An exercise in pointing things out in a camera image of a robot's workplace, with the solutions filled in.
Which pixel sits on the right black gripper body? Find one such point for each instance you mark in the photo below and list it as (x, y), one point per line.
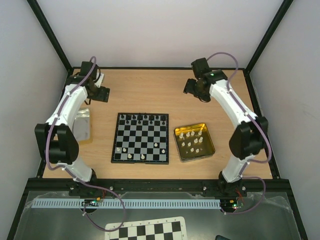
(190, 86)

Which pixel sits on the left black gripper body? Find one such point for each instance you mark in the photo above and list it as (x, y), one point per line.
(96, 95)

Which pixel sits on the gold tin with pieces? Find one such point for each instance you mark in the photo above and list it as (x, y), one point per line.
(193, 142)

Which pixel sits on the black silver chess board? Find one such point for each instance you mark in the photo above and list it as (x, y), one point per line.
(138, 132)

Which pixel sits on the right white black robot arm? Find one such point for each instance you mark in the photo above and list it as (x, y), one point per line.
(250, 131)

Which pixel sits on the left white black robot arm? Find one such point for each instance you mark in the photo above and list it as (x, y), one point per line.
(55, 139)

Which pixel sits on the silver gold tin lid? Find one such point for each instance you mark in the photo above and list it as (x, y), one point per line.
(82, 126)

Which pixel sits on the printed checkerboard sheet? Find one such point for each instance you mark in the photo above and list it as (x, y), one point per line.
(171, 228)

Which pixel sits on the black phone corner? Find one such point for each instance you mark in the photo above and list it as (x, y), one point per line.
(220, 237)

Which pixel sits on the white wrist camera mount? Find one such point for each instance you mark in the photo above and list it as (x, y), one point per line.
(100, 80)

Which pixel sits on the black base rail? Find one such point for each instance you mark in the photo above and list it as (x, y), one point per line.
(206, 188)

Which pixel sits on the black aluminium frame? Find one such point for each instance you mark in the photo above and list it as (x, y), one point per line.
(276, 181)

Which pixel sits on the white slotted cable duct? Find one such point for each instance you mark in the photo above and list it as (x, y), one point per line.
(73, 203)

